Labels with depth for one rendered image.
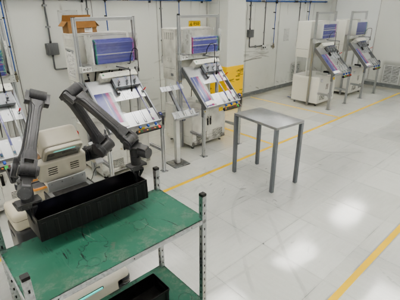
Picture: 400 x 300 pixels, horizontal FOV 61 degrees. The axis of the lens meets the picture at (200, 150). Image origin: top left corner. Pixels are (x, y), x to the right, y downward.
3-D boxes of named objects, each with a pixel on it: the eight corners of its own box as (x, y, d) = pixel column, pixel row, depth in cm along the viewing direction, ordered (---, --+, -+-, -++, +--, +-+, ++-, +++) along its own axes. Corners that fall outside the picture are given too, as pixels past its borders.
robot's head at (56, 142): (32, 143, 189) (34, 129, 178) (69, 134, 202) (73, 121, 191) (42, 165, 186) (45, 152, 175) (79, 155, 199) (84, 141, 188)
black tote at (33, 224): (131, 187, 199) (130, 169, 195) (148, 197, 187) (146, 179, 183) (30, 226, 163) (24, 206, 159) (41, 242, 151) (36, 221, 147)
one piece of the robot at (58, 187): (44, 213, 197) (37, 180, 189) (88, 196, 214) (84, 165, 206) (55, 225, 186) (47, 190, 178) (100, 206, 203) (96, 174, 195)
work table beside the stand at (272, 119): (271, 193, 391) (277, 128, 360) (231, 171, 444) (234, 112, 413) (297, 182, 415) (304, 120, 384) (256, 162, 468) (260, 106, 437)
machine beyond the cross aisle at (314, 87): (349, 103, 752) (364, 11, 678) (330, 111, 702) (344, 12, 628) (296, 93, 846) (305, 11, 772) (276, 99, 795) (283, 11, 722)
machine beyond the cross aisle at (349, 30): (377, 93, 840) (393, 11, 766) (362, 99, 789) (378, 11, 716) (326, 84, 933) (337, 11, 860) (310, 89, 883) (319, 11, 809)
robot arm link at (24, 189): (40, 165, 150) (18, 162, 146) (41, 175, 141) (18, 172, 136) (34, 189, 153) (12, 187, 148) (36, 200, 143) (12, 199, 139)
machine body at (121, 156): (150, 164, 465) (147, 121, 441) (104, 180, 422) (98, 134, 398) (126, 150, 510) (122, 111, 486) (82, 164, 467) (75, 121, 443)
